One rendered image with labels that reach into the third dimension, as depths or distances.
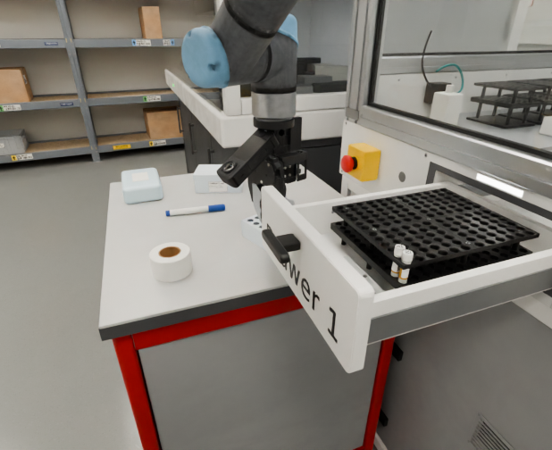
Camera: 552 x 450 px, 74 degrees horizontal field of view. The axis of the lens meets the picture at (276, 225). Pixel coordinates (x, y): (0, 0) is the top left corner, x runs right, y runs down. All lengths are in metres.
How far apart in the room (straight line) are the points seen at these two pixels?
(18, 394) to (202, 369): 1.07
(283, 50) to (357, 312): 0.40
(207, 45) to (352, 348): 0.39
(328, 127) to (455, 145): 0.73
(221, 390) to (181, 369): 0.11
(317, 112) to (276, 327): 0.83
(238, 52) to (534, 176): 0.43
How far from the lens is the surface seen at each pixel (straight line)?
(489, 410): 0.84
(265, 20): 0.49
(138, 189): 0.97
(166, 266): 0.65
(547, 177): 0.60
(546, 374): 0.72
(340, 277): 0.38
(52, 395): 1.64
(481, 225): 0.59
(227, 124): 1.23
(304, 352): 0.79
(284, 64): 0.61
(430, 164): 0.75
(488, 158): 0.67
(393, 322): 0.43
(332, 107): 1.36
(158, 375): 0.72
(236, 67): 0.53
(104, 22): 4.46
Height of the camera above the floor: 1.14
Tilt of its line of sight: 28 degrees down
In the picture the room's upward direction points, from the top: straight up
